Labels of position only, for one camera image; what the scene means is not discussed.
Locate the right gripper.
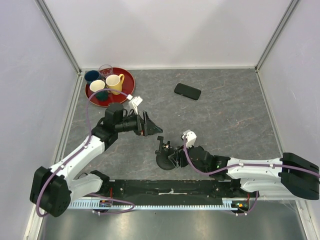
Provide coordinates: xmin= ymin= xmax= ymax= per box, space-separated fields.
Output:
xmin=167 ymin=140 xmax=209 ymax=174

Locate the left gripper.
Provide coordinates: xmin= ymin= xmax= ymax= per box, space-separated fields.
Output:
xmin=115 ymin=110 xmax=163 ymax=137

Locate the black phone stand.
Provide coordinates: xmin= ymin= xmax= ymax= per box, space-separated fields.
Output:
xmin=155 ymin=136 xmax=176 ymax=171

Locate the black smartphone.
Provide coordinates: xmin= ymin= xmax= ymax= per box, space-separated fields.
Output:
xmin=174 ymin=83 xmax=202 ymax=100

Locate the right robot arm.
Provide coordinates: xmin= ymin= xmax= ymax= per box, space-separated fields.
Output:
xmin=163 ymin=144 xmax=320 ymax=200

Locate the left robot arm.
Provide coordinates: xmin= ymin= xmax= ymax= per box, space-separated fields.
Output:
xmin=29 ymin=103 xmax=163 ymax=217

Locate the red round tray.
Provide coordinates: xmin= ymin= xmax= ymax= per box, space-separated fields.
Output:
xmin=85 ymin=67 xmax=135 ymax=107

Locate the yellow mug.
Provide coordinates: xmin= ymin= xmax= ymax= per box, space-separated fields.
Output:
xmin=105 ymin=73 xmax=125 ymax=95

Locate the dark green mug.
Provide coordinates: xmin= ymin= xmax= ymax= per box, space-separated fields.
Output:
xmin=89 ymin=79 xmax=109 ymax=101

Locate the clear drinking glass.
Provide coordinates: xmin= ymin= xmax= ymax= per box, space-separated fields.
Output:
xmin=98 ymin=64 xmax=114 ymax=79

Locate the blue mug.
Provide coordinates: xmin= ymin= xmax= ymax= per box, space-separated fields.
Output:
xmin=84 ymin=70 xmax=101 ymax=85

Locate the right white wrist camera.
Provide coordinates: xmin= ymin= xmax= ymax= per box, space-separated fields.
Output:
xmin=181 ymin=129 xmax=197 ymax=149

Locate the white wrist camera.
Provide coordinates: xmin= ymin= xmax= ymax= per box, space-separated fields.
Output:
xmin=126 ymin=94 xmax=143 ymax=115
xmin=181 ymin=129 xmax=197 ymax=149

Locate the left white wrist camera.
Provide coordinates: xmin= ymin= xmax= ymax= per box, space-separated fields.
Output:
xmin=126 ymin=94 xmax=143 ymax=115

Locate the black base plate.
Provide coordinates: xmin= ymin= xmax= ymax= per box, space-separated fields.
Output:
xmin=98 ymin=179 xmax=256 ymax=206

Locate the slotted cable duct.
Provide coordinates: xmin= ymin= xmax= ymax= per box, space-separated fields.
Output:
xmin=68 ymin=197 xmax=249 ymax=211

